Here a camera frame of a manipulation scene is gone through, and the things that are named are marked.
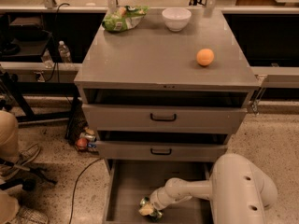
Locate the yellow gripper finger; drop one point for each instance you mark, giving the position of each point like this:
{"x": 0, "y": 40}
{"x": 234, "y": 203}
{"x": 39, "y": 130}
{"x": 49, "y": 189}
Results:
{"x": 146, "y": 209}

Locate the green soda can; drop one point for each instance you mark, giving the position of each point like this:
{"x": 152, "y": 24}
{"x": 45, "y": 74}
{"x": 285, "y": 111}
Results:
{"x": 157, "y": 215}

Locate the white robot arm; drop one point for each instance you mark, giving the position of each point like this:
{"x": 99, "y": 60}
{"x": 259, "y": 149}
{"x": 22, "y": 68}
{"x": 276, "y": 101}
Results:
{"x": 239, "y": 192}

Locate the grey open bottom drawer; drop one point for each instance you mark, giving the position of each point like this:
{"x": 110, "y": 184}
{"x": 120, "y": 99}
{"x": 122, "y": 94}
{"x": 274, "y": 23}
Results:
{"x": 131, "y": 181}

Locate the grey middle drawer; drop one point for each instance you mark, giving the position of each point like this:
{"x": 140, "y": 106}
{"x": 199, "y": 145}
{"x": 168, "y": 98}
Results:
{"x": 154, "y": 151}

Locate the silver can on floor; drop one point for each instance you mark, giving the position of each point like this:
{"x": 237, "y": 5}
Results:
{"x": 89, "y": 137}

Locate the grey top drawer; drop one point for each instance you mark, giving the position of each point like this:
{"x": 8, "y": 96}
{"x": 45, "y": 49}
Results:
{"x": 164, "y": 119}

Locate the grey metal drawer cabinet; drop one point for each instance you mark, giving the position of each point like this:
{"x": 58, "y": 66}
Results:
{"x": 150, "y": 65}

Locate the red apple on floor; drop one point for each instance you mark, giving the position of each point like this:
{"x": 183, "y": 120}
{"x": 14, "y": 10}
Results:
{"x": 82, "y": 143}

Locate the black mesh basket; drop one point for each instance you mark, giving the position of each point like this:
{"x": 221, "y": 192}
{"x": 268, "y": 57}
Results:
{"x": 76, "y": 125}

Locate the grey sneaker lower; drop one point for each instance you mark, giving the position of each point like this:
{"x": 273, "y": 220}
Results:
{"x": 29, "y": 216}

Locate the grey sneaker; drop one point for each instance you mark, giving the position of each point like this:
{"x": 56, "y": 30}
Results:
{"x": 29, "y": 216}
{"x": 24, "y": 157}

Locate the black chair base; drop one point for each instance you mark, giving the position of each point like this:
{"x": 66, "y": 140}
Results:
{"x": 26, "y": 184}

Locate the grey sneaker upper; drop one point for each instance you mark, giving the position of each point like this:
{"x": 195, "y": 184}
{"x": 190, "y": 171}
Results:
{"x": 24, "y": 157}

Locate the orange fruit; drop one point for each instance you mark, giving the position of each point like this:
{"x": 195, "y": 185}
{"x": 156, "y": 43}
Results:
{"x": 205, "y": 57}

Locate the clear water bottle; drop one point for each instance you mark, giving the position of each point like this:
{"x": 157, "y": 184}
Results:
{"x": 64, "y": 52}
{"x": 47, "y": 60}

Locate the green chip bag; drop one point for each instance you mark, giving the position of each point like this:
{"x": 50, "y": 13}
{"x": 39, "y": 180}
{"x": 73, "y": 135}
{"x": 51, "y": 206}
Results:
{"x": 124, "y": 18}

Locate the white ceramic bowl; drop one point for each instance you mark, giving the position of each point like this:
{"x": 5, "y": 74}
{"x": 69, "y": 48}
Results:
{"x": 176, "y": 18}

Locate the black table leg frame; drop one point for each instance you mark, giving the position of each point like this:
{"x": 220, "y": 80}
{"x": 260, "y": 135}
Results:
{"x": 13, "y": 88}

